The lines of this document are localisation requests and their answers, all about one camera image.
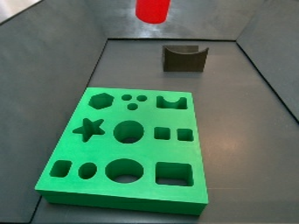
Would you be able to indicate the green foam shape board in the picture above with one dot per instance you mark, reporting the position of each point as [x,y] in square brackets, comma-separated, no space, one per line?
[129,154]

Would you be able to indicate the black curved cradle block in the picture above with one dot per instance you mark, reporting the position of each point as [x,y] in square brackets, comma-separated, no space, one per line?
[184,58]

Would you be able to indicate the red cylinder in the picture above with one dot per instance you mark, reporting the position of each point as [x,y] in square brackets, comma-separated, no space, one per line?
[152,11]

